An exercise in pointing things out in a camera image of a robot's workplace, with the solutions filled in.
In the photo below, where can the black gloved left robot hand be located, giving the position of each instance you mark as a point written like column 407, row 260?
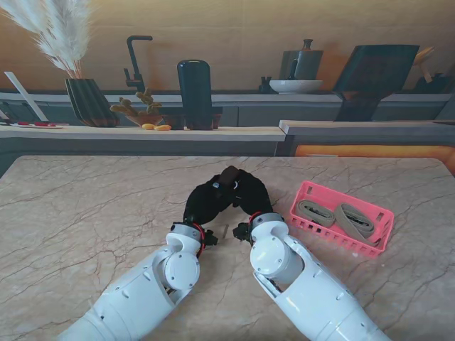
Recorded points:
column 206, row 202

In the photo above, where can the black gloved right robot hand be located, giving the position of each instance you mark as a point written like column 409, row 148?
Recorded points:
column 252, row 195

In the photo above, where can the dark woven belt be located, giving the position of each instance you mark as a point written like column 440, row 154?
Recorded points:
column 229, row 175

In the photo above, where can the beige woven belt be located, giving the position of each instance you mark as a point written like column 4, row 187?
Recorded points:
column 314, row 213
column 355, row 223

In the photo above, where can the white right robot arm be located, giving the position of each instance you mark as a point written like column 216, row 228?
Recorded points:
column 313, row 291

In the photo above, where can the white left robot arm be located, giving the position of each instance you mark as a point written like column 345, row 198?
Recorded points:
column 135, row 298

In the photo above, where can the pink plastic storage basket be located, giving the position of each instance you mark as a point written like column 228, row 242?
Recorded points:
column 387, row 220

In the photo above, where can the yellow lemon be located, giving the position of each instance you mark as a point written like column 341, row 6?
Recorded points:
column 147, row 126
column 162, row 128

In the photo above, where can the small black ornament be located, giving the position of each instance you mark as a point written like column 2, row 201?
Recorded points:
column 264, row 87

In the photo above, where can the tall black appliance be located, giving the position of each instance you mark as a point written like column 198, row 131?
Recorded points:
column 194, row 89

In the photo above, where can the white speckled bowl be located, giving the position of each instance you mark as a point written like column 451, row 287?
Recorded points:
column 295, row 86

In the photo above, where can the black kitchen faucet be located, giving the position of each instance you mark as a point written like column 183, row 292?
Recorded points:
column 136, row 67

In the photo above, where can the dark ribbed vase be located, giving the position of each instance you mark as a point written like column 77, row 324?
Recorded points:
column 89, row 103

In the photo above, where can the plate with red chillies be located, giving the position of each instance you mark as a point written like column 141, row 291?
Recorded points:
column 42, row 124

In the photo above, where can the white slanted board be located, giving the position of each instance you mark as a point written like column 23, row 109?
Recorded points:
column 25, row 94

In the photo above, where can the white pampas grass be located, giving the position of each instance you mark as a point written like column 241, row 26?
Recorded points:
column 67, row 39

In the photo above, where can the dark utensil holder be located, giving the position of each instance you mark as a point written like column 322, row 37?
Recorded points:
column 437, row 84

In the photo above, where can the yellow wooden utensil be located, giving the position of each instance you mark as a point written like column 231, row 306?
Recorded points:
column 423, row 57

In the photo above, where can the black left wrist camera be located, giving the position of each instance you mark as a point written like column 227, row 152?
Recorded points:
column 210, row 238

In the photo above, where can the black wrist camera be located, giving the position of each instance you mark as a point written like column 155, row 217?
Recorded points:
column 241, row 232
column 210, row 238

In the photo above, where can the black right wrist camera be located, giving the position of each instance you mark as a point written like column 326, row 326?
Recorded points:
column 241, row 232

